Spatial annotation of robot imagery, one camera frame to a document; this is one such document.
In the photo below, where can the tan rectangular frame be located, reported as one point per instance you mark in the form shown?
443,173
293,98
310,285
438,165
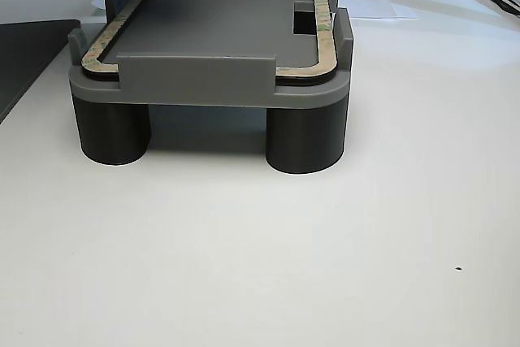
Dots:
326,34

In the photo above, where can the grey holder with black legs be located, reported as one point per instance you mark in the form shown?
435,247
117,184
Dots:
203,75

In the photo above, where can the grey flat plate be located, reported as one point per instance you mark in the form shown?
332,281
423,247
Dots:
24,58

